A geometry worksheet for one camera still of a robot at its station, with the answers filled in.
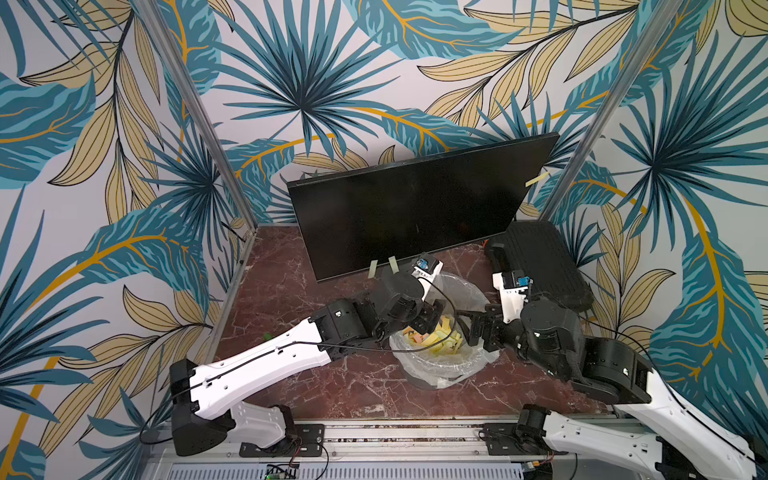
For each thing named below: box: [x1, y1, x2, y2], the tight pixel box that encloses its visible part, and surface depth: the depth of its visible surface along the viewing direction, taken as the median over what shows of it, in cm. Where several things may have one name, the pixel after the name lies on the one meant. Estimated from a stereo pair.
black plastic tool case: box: [485, 221, 593, 313], surface depth 103 cm
